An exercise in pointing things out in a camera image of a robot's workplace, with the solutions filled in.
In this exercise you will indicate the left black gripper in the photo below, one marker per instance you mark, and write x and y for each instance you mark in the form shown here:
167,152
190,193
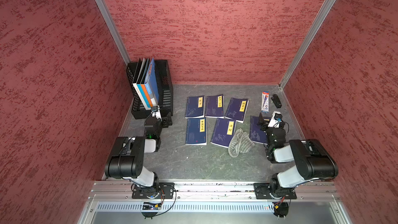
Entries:
165,121

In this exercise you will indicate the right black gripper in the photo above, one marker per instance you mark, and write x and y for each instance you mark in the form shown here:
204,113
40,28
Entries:
265,124

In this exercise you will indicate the grey fluffy cleaning cloth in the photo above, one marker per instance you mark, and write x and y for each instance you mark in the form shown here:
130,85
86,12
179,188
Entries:
240,143

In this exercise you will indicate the blue book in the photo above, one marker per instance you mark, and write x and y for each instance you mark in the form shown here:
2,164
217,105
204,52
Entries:
196,132
195,107

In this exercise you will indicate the purple book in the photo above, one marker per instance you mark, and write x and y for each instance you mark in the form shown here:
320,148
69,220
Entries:
256,134
223,132
237,109
214,106

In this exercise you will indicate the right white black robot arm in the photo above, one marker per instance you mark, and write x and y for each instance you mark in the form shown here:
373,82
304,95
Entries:
312,161

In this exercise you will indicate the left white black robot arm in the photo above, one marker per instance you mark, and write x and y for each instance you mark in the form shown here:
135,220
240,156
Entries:
126,161

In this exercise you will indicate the white teal upright book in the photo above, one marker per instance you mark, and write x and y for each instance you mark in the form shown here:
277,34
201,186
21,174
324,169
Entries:
137,81

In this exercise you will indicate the white blue pen box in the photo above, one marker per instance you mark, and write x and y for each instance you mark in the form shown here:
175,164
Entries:
265,102

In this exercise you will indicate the small black device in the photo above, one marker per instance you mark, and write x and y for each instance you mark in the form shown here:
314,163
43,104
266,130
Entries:
276,100

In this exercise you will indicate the blue orange upright folder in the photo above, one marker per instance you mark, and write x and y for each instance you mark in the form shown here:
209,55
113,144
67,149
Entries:
149,87

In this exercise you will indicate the black mesh file basket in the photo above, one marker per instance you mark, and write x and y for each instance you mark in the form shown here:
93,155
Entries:
165,88

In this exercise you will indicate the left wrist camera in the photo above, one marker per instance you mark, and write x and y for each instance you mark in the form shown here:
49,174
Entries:
156,113

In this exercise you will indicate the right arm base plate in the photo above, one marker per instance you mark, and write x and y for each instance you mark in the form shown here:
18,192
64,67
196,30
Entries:
264,191

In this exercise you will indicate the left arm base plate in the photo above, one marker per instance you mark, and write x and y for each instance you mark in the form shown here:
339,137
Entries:
159,191

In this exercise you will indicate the aluminium rail frame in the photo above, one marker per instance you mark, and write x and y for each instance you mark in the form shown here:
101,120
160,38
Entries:
317,193

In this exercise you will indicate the slotted cable duct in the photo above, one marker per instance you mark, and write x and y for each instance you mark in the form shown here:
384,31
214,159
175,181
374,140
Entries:
187,207

